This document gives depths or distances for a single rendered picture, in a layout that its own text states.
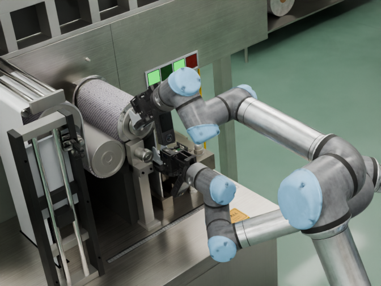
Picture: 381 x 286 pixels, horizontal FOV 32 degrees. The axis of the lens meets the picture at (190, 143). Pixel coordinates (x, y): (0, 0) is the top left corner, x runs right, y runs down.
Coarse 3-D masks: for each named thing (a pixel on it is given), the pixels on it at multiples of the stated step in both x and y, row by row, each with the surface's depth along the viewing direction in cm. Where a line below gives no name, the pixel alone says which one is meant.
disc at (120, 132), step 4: (128, 104) 193; (124, 108) 192; (128, 108) 193; (124, 112) 193; (120, 116) 192; (124, 116) 193; (120, 120) 193; (120, 124) 193; (120, 128) 194; (152, 128) 202; (120, 132) 194; (152, 132) 203; (120, 136) 195; (124, 136) 196; (148, 136) 202; (124, 140) 197; (128, 140) 198; (144, 140) 202
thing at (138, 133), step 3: (129, 120) 195; (129, 123) 195; (132, 123) 194; (129, 126) 195; (132, 126) 194; (147, 126) 198; (150, 126) 199; (129, 129) 196; (132, 129) 195; (144, 129) 198; (147, 129) 198; (132, 132) 196; (135, 132) 196; (138, 132) 196; (141, 132) 197; (144, 132) 198; (138, 135) 197; (141, 135) 198
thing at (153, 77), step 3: (153, 72) 237; (156, 72) 238; (150, 75) 237; (153, 75) 238; (156, 75) 239; (150, 78) 238; (153, 78) 238; (156, 78) 239; (159, 78) 240; (150, 81) 238; (153, 81) 239; (156, 81) 240; (150, 84) 239
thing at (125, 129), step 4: (132, 108) 194; (128, 112) 193; (128, 116) 194; (124, 120) 193; (128, 120) 194; (124, 124) 194; (152, 124) 201; (124, 128) 194; (128, 128) 195; (124, 132) 195; (128, 132) 196; (148, 132) 201; (128, 136) 196; (132, 136) 198; (136, 136) 199; (140, 136) 200; (144, 136) 201
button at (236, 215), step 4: (232, 212) 209; (236, 212) 209; (240, 212) 208; (232, 216) 207; (236, 216) 207; (240, 216) 207; (244, 216) 207; (248, 216) 206; (232, 220) 205; (236, 220) 205; (240, 220) 205
